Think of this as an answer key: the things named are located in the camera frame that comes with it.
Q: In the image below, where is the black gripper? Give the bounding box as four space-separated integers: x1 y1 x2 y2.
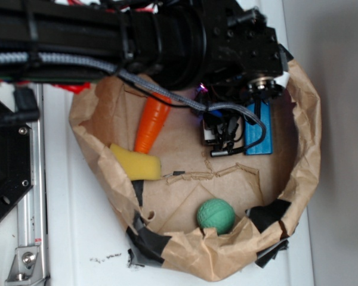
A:
200 1 289 100

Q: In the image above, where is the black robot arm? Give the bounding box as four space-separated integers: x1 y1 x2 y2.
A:
0 1 288 90

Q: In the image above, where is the blue wooden block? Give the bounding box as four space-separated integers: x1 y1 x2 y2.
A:
244 102 273 156

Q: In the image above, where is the orange toy carrot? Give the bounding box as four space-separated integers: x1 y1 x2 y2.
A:
134 92 171 154

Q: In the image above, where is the yellow sponge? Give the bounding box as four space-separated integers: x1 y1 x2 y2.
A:
110 144 161 181

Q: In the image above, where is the green rubber ball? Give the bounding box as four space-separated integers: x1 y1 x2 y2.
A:
196 198 235 235

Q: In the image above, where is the brown paper bag tray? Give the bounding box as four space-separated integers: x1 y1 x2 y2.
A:
69 60 322 281

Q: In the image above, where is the grey braided cable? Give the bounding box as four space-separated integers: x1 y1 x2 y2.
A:
0 51 267 156

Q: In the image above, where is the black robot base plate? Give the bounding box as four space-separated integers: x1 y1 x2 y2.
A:
0 92 35 229

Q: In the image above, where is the aluminium rail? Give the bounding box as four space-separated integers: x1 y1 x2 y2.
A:
14 83 47 248

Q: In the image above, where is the metal corner bracket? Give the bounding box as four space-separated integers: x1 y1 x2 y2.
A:
5 246 45 285

